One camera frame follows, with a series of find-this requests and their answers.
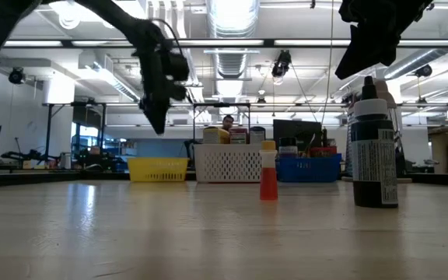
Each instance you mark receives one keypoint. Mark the black metal stand frame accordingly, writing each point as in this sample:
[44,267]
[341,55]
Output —
[49,128]

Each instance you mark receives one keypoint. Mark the large dark bottle white cap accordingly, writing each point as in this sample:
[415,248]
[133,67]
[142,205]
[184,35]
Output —
[372,175]

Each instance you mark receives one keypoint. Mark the purple-label spice jar black lid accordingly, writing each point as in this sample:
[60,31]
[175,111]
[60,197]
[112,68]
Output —
[288,145]

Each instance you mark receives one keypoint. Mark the silver ventilation duct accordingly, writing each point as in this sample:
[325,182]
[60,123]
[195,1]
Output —
[232,19]

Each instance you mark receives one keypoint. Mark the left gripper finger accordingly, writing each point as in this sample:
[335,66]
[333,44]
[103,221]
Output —
[158,118]

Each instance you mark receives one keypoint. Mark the black ceiling spotlight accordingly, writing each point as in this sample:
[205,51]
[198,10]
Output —
[424,71]
[282,64]
[16,75]

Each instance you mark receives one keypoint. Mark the blue Frosted Flakes box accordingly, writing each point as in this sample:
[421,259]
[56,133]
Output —
[257,136]

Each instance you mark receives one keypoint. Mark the white plastic basket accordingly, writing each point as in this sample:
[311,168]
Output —
[229,163]

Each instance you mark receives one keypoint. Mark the blue plastic basket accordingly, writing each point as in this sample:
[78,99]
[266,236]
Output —
[309,170]

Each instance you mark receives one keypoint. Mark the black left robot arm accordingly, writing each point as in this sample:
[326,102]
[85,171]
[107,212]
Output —
[130,25]

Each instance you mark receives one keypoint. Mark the black overhead light bar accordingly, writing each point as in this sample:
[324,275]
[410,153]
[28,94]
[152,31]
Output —
[268,43]

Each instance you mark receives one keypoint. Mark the background black robot arm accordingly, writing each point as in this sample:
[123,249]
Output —
[25,155]

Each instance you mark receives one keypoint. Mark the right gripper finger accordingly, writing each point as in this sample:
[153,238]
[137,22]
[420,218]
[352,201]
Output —
[358,58]

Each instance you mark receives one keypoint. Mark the person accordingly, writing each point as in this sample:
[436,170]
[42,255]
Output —
[228,122]
[93,152]

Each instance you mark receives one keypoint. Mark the purple Raisin Bran box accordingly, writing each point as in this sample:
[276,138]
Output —
[238,137]

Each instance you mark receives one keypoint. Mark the red dropper bottle yellow cap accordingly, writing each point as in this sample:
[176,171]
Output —
[268,183]

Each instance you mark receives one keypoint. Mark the yellow plastic basket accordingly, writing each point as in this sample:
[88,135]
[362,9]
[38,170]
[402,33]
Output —
[158,170]

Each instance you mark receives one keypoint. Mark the yellow Corn Pops box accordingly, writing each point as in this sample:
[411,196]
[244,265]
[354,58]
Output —
[215,136]

